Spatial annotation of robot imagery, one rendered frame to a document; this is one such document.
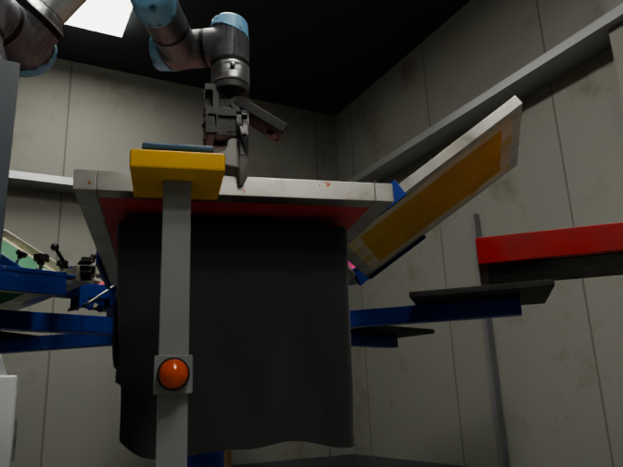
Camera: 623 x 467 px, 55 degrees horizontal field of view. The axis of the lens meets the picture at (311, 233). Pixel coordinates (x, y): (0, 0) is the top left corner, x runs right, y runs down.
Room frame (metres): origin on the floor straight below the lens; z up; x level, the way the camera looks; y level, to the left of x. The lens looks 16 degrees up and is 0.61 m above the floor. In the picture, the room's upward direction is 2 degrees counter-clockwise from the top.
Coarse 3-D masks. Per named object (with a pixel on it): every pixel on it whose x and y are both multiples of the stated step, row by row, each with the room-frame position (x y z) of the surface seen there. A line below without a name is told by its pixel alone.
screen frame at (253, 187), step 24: (96, 192) 0.98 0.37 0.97; (120, 192) 0.98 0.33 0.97; (240, 192) 1.02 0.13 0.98; (264, 192) 1.03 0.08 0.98; (288, 192) 1.05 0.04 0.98; (312, 192) 1.06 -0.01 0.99; (336, 192) 1.07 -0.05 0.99; (360, 192) 1.08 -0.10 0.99; (384, 192) 1.09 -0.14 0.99; (96, 216) 1.10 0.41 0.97; (96, 240) 1.26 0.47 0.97
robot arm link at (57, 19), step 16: (16, 0) 1.03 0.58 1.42; (32, 0) 1.04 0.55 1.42; (48, 0) 1.05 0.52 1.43; (64, 0) 1.06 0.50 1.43; (80, 0) 1.09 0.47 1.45; (32, 16) 1.04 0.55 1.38; (48, 16) 1.06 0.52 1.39; (64, 16) 1.09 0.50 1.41; (32, 32) 1.05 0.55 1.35; (48, 32) 1.07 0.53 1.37; (16, 48) 1.05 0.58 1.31; (32, 48) 1.08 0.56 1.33; (48, 48) 1.11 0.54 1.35; (32, 64) 1.11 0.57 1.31; (48, 64) 1.14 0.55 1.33
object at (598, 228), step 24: (480, 240) 1.90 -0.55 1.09; (504, 240) 1.88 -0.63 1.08; (528, 240) 1.86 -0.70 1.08; (552, 240) 1.84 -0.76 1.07; (576, 240) 1.82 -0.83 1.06; (600, 240) 1.80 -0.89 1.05; (480, 264) 1.91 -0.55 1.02; (504, 264) 1.91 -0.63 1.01; (528, 264) 1.93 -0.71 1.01; (552, 264) 1.94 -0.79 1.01; (576, 264) 1.96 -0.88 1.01; (600, 264) 1.97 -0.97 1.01
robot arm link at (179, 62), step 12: (192, 36) 1.00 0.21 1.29; (156, 48) 1.02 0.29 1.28; (168, 48) 0.99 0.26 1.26; (180, 48) 1.00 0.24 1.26; (192, 48) 1.02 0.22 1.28; (156, 60) 1.04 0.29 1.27; (168, 60) 1.04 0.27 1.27; (180, 60) 1.03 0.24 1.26; (192, 60) 1.04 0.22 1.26; (204, 60) 1.04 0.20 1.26
